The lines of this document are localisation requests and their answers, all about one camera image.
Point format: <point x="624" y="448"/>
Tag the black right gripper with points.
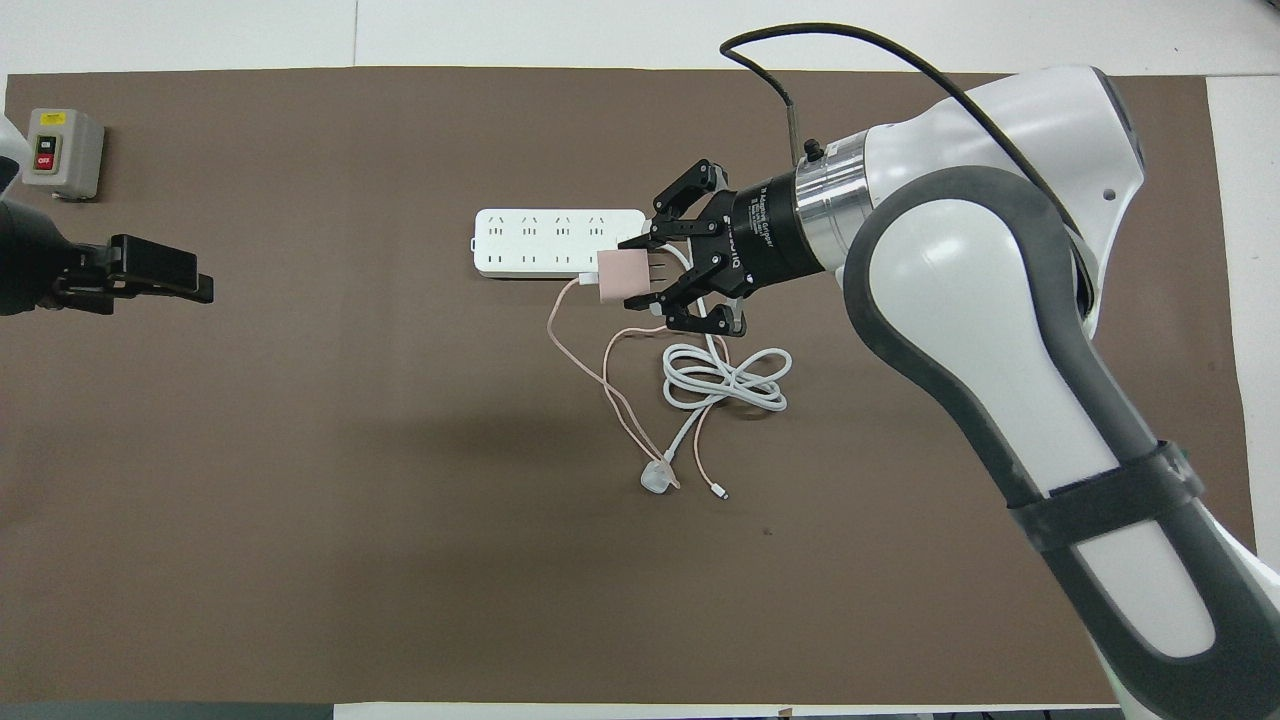
<point x="770" y="235"/>

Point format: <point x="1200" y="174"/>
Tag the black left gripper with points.
<point x="30" y="260"/>

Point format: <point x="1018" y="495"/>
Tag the pink charger adapter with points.
<point x="625" y="277"/>

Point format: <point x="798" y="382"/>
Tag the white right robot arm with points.
<point x="1000" y="300"/>

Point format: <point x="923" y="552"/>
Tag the white power strip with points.
<point x="540" y="243"/>

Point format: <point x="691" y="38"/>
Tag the brown table mat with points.
<point x="400" y="560"/>

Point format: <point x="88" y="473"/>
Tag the grey on-off switch box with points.
<point x="70" y="150"/>

